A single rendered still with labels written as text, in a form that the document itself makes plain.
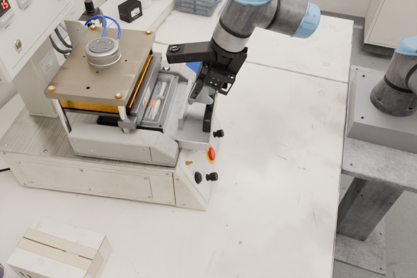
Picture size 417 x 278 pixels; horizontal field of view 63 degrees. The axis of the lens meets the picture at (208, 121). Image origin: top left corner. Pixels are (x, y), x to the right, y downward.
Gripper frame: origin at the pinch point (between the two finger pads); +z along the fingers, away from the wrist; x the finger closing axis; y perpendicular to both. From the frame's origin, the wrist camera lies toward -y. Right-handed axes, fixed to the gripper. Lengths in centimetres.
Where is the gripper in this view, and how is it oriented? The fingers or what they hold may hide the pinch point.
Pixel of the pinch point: (188, 99)
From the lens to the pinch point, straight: 88.5
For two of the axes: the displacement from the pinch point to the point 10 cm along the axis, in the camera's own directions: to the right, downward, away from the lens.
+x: 1.3, -7.2, 6.9
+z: -3.6, 6.1, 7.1
